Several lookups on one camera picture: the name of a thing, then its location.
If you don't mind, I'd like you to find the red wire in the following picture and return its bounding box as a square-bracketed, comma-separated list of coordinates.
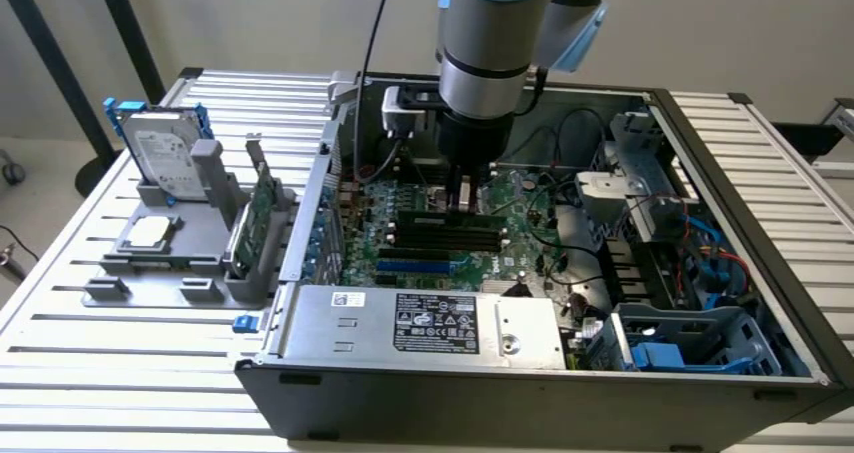
[703, 250, 753, 276]

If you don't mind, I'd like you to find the silver CPU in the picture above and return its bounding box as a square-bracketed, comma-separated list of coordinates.
[127, 216, 182, 249]

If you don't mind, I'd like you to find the silver case lock bracket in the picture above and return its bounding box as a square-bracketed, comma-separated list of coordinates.
[328, 70, 373, 107]

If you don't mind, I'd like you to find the black caster wheel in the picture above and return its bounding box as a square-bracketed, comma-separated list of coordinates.
[0, 149, 27, 185]

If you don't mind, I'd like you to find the grey disk bay blue latch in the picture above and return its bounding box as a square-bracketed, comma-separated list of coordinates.
[608, 301, 787, 376]

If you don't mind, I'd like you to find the silver power supply unit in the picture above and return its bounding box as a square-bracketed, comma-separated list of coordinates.
[277, 284, 569, 372]

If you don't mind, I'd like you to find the long black expansion slot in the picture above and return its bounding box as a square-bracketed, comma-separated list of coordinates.
[377, 246, 454, 261]

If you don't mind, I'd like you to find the green motherboard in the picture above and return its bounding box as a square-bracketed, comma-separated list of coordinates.
[330, 165, 569, 295]

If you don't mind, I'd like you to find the black RAM slot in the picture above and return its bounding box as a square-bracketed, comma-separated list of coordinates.
[393, 223, 504, 236]
[390, 240, 501, 254]
[392, 231, 502, 245]

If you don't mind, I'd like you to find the black power supply label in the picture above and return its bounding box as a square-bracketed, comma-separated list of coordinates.
[392, 292, 481, 356]

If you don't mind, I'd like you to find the silver hard disk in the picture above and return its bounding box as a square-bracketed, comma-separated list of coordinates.
[121, 112, 205, 200]

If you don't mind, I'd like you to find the grey parts rack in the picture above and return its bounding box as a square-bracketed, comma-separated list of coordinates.
[79, 139, 298, 311]

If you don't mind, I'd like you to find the green graphics card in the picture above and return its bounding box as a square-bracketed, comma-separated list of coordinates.
[221, 132, 280, 278]

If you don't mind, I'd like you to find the green RAM stick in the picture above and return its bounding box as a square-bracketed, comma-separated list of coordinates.
[396, 211, 506, 228]

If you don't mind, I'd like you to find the silver metal disk bay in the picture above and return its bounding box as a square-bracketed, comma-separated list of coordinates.
[571, 111, 703, 245]

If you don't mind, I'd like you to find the black camera cable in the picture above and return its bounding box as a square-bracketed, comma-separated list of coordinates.
[350, 0, 409, 185]

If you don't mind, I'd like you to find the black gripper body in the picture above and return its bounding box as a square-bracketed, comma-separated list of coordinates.
[436, 109, 516, 178]

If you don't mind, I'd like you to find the blue expansion slot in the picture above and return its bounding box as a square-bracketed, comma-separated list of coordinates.
[374, 258, 450, 276]

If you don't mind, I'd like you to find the blue wire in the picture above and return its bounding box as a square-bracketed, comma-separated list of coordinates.
[676, 211, 729, 315]

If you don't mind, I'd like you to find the white metal frame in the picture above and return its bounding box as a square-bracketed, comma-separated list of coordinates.
[809, 96, 854, 179]

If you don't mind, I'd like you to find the thin black floor cable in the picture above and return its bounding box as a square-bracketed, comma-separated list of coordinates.
[0, 224, 42, 280]

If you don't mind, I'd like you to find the black block beside table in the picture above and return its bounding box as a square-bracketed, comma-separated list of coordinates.
[768, 121, 843, 163]

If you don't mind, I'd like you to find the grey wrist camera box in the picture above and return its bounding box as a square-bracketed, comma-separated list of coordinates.
[378, 85, 442, 140]

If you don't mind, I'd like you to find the black looped wire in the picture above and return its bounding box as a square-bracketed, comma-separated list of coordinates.
[556, 107, 619, 172]

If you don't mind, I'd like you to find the black open PC case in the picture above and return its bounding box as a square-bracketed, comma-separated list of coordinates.
[232, 70, 849, 443]

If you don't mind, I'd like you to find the black slanted pole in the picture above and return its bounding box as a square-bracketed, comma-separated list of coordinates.
[0, 0, 119, 160]

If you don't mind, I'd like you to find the silver hard disk drive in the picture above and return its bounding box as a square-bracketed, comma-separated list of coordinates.
[101, 97, 216, 207]

